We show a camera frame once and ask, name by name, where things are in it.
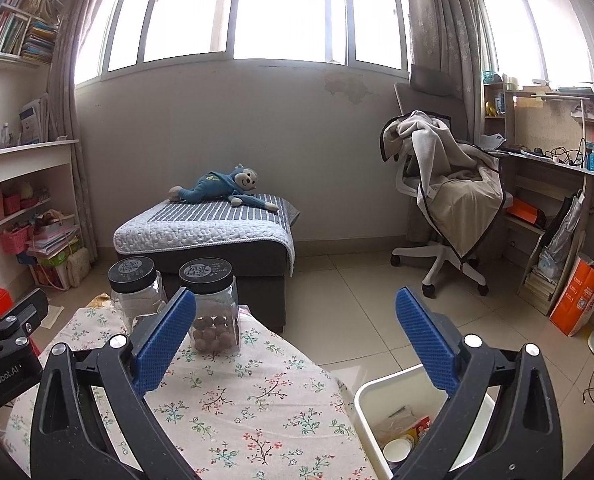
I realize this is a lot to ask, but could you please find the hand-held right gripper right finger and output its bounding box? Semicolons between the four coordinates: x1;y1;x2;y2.
394;287;564;480

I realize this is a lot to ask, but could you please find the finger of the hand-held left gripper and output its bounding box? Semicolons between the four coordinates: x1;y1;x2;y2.
0;287;49;361

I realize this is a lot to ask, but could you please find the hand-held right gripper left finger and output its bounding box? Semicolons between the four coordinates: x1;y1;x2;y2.
30;286;198;480

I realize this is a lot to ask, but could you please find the white plastic trash bin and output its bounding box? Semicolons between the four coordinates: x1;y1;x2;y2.
353;364;498;480

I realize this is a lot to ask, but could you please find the white paper cup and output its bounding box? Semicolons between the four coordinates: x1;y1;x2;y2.
383;435;418;466

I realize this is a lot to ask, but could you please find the clear plastic jar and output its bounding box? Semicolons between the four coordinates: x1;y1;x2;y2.
108;256;168;333

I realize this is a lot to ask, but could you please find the jar of brown balls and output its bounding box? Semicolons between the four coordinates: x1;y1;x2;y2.
178;258;241;356

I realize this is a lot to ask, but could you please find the white office chair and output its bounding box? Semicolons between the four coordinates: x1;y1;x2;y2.
379;80;508;298

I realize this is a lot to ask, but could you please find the pink storage basket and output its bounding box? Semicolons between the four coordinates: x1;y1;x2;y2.
0;225;33;256

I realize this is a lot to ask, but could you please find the red and yellow packet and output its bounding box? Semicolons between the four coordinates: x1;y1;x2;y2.
411;416;435;443

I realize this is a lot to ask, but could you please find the clear plastic wrapper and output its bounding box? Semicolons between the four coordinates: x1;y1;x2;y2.
377;405;423;441

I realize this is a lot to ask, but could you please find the dark grey ottoman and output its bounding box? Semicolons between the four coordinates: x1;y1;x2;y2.
122;240;290;335

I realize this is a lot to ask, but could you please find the floral tablecloth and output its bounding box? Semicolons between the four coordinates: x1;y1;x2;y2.
0;305;378;480

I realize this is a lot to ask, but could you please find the striped quilted cover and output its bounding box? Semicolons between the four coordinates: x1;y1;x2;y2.
114;192;300;276

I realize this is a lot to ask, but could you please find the stack of books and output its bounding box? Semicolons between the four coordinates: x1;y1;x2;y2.
524;265;558;311

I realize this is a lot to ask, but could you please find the orange and white paper bag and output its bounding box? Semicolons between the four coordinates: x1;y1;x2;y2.
549;255;594;337

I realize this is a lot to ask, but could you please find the beige blanket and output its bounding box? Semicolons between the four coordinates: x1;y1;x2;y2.
379;110;508;261

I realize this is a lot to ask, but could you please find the orange flat box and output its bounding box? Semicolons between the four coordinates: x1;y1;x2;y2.
507;197;548;228

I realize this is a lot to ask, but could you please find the blue plush monkey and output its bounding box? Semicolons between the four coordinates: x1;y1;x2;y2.
168;163;280;212

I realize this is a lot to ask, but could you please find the silver foil bag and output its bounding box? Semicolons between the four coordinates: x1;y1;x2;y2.
537;192;585;281

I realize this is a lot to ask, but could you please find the white bookshelf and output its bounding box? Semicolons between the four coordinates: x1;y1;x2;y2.
0;0;85;291

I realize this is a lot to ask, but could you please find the wooden desk with shelves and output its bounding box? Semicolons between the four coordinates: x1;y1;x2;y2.
479;72;594;316

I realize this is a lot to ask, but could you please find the grey curtain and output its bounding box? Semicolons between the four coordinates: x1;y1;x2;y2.
404;0;485;141
47;0;128;266

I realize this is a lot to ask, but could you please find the side window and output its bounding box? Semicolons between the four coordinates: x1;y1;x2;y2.
477;0;594;86

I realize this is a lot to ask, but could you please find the large bay window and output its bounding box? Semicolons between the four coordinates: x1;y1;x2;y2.
74;0;410;86

